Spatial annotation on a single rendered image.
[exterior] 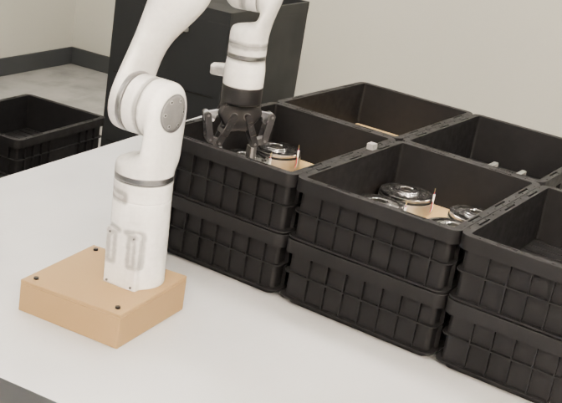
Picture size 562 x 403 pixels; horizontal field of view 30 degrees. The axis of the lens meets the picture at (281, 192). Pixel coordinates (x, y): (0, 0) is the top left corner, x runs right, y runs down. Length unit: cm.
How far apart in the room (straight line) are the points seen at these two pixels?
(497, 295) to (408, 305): 15
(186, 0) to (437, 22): 378
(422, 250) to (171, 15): 53
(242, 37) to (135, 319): 55
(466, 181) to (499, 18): 322
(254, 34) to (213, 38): 159
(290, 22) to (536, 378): 239
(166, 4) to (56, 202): 68
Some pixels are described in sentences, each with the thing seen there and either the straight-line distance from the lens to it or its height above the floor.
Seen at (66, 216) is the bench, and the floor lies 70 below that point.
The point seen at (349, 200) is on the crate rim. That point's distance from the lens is 169.
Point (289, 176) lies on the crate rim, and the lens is 174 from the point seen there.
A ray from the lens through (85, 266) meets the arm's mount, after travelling 172.
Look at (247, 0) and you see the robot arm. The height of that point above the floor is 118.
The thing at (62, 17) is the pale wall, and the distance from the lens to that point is 625.
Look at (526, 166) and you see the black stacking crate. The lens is 240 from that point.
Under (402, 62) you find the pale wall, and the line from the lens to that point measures 537.
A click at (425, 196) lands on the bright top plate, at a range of 199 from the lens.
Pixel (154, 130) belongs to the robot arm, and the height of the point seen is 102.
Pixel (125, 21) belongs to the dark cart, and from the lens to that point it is 362.
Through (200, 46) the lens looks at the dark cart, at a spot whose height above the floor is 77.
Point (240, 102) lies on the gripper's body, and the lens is 188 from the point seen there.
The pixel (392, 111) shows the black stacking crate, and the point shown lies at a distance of 251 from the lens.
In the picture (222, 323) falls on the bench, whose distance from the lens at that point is 171.
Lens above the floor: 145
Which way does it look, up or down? 19 degrees down
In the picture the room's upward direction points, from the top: 9 degrees clockwise
